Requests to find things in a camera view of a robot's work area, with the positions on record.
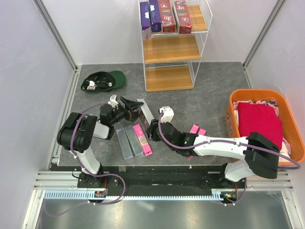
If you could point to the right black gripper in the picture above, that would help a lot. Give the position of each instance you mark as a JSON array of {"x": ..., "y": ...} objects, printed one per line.
[{"x": 151, "y": 132}]

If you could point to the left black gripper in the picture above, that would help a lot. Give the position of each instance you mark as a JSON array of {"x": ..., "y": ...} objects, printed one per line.
[{"x": 129, "y": 105}]

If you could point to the red 3D toothpaste box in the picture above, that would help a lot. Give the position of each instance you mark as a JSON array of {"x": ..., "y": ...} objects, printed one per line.
[
  {"x": 182, "y": 15},
  {"x": 145, "y": 114}
]

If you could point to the pink toothpaste box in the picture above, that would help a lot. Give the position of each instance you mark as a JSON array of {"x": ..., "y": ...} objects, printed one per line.
[
  {"x": 201, "y": 131},
  {"x": 142, "y": 140},
  {"x": 194, "y": 129}
]

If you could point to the silver R&O toothpaste box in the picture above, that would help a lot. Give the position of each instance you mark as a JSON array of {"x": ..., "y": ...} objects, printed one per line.
[{"x": 155, "y": 17}]

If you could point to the red toothpaste box silver side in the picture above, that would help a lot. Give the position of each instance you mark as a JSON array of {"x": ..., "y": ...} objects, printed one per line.
[{"x": 167, "y": 17}]

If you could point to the purple toothpaste box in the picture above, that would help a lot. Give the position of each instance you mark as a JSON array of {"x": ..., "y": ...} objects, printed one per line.
[{"x": 145, "y": 15}]

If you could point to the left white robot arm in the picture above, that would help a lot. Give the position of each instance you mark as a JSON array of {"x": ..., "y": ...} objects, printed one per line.
[{"x": 98, "y": 121}]

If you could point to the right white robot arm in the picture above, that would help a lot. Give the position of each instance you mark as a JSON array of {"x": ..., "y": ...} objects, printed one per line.
[{"x": 254, "y": 155}]

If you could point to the silver toothpaste box right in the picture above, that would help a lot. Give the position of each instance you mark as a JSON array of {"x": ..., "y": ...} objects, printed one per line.
[{"x": 133, "y": 140}]

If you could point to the silver toothpaste box left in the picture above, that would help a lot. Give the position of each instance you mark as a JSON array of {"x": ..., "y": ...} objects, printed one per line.
[{"x": 124, "y": 144}]

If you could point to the green black baseball cap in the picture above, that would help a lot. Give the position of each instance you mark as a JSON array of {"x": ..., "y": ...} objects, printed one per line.
[{"x": 104, "y": 81}]

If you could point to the red cloth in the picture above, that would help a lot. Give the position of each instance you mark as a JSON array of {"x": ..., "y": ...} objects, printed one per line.
[{"x": 261, "y": 119}]

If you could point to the pink white clothes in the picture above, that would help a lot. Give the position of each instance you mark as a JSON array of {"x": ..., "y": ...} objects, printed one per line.
[{"x": 286, "y": 149}]

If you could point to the orange plastic basket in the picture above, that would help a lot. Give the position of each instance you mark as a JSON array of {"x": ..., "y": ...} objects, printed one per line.
[{"x": 290, "y": 130}]

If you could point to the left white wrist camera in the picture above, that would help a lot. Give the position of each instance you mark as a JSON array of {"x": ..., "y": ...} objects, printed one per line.
[{"x": 113, "y": 101}]

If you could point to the white wire wooden shelf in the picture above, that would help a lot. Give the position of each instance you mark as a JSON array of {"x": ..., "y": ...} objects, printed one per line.
[{"x": 171, "y": 60}]

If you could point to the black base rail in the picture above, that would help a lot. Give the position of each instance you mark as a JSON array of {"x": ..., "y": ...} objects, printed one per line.
[{"x": 160, "y": 181}]

